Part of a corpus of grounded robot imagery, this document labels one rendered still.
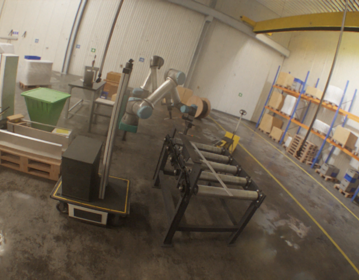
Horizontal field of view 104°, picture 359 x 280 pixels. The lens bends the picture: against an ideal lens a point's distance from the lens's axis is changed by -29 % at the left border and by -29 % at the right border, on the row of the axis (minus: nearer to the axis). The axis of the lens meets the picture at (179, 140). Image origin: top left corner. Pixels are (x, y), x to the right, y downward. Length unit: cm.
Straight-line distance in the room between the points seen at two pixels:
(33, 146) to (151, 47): 1005
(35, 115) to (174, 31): 995
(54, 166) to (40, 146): 40
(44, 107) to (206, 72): 1060
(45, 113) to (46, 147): 96
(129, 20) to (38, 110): 938
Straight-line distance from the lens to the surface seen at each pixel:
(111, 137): 194
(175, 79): 167
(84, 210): 232
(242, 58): 1384
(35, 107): 396
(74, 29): 1271
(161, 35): 1222
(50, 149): 306
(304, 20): 1022
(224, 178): 239
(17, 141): 329
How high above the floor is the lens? 191
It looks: 20 degrees down
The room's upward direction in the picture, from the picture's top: 19 degrees clockwise
